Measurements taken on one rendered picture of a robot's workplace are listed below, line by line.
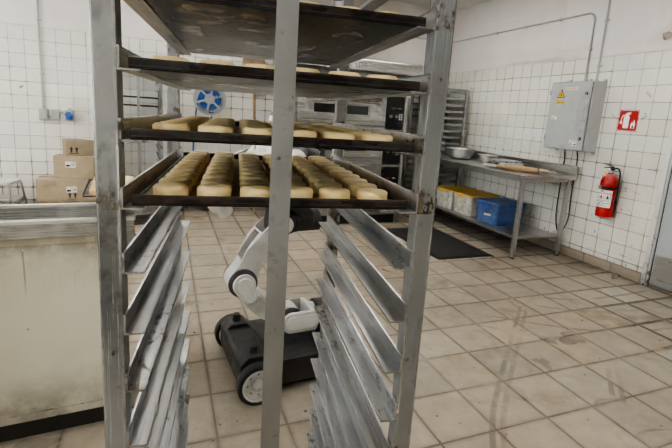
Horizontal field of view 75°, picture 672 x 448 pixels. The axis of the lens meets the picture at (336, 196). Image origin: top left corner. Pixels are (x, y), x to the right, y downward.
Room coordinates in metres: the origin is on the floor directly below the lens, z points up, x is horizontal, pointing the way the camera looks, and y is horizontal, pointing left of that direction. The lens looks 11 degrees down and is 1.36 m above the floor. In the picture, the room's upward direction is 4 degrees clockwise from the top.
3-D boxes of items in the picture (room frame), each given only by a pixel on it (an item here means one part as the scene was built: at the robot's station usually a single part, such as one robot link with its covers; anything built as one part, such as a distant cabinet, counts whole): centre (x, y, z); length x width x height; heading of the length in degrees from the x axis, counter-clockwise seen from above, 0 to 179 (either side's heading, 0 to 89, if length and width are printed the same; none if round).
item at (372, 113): (5.71, 0.00, 1.01); 1.56 x 1.20 x 2.01; 112
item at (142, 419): (0.88, 0.34, 0.87); 0.64 x 0.03 x 0.03; 13
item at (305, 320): (2.20, 0.18, 0.28); 0.21 x 0.20 x 0.13; 116
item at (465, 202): (5.48, -1.78, 0.36); 0.47 x 0.38 x 0.26; 112
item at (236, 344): (2.19, 0.21, 0.19); 0.64 x 0.52 x 0.33; 116
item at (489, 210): (5.07, -1.95, 0.36); 0.47 x 0.38 x 0.26; 113
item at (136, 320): (0.88, 0.34, 1.05); 0.64 x 0.03 x 0.03; 13
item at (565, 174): (5.34, -1.84, 0.49); 1.90 x 0.72 x 0.98; 22
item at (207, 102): (5.64, 1.68, 1.10); 0.41 x 0.17 x 1.10; 112
